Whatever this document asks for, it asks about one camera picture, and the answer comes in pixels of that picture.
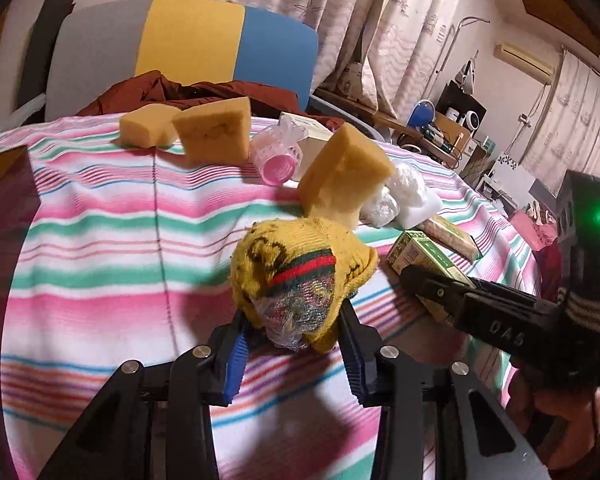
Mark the yellow knit hat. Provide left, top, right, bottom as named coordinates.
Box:
left=230, top=218, right=379, bottom=353

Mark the person's right hand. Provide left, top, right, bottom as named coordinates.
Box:
left=506, top=367, right=600, bottom=479

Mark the clear plastic bag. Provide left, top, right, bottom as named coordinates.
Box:
left=360, top=186, right=400, bottom=228

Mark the patterned curtain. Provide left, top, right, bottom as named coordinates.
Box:
left=218, top=0, right=592, bottom=186

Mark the cream cardboard box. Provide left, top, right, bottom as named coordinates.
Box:
left=279, top=112, right=332, bottom=182

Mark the green printed box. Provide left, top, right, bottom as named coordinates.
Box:
left=387, top=231, right=475, bottom=326

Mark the pink hair roller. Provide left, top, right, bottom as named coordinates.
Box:
left=249, top=122, right=308, bottom=186

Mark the dark red cloth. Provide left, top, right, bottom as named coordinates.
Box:
left=76, top=70, right=344, bottom=131

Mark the tan green small box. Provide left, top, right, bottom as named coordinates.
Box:
left=419, top=214, right=482, bottom=262

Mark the square yellow sponge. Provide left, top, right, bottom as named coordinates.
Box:
left=172, top=96, right=251, bottom=166

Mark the cluttered wooden desk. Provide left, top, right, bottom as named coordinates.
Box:
left=311, top=88, right=500, bottom=194

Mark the striped pink green blanket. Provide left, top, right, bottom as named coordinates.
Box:
left=0, top=112, right=541, bottom=480

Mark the wall air conditioner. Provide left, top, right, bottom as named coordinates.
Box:
left=494, top=41, right=554, bottom=84

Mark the small yellow sponge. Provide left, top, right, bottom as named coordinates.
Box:
left=119, top=103, right=180, bottom=148

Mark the grey yellow blue chair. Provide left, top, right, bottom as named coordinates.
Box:
left=0, top=0, right=381, bottom=140

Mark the tall yellow sponge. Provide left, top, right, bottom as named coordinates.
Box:
left=298, top=124, right=396, bottom=230

